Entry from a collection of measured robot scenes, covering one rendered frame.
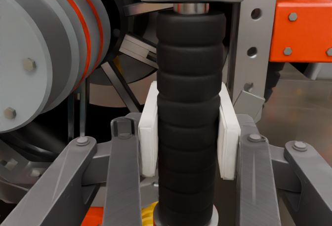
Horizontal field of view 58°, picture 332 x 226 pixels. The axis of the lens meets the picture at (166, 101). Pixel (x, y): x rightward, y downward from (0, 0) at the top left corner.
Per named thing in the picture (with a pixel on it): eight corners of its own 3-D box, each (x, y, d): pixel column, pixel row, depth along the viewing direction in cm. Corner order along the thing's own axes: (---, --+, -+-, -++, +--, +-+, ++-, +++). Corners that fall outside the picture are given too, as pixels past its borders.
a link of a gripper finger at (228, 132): (225, 128, 14) (241, 129, 14) (213, 81, 21) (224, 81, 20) (221, 180, 15) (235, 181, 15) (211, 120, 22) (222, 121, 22)
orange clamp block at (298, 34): (255, 49, 44) (318, 50, 43) (269, 63, 36) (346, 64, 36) (261, -2, 41) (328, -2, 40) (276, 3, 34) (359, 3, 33)
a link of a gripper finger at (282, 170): (245, 162, 13) (317, 165, 13) (229, 113, 17) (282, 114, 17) (241, 190, 13) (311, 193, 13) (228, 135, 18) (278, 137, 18)
